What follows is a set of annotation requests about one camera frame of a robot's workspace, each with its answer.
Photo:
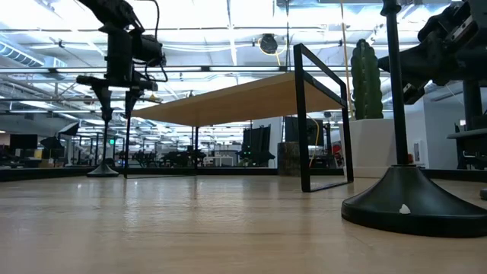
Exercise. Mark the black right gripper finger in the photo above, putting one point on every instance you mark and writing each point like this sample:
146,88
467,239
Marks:
416,62
416,91

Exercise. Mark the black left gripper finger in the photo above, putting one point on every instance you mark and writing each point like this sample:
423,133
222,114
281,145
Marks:
104,99
131,99

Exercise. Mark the black metal candlestick holder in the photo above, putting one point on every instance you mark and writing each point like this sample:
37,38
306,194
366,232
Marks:
102,171
411,201

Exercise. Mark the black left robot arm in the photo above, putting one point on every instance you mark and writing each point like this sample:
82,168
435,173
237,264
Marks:
110,11

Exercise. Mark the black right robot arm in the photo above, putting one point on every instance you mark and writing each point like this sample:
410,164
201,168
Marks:
472,106

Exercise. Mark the black softbox light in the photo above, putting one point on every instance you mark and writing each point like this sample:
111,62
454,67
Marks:
51,144
69,129

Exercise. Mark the green cactus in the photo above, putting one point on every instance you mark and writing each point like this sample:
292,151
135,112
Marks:
366,80

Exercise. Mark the red box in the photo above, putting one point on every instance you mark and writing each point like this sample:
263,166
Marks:
410,158

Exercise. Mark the black computer monitor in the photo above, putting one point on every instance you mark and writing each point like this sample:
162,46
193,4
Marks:
23,141

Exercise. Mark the black equipment rack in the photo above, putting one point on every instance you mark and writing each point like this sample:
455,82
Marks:
256,146

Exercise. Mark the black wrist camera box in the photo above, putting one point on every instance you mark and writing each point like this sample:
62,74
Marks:
149,49

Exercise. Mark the framed wall picture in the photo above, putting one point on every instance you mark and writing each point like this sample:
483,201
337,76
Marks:
417,151

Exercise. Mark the silver ventilation duct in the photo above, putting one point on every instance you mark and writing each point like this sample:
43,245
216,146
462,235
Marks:
19,55

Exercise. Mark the black wall screen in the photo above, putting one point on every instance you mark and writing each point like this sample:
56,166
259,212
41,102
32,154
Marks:
314,131

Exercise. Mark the wooden shelf black metal frame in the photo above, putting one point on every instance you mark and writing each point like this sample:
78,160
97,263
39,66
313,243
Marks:
243,100

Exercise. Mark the black table edge rail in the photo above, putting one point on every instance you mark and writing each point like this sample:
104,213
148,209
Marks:
228,171

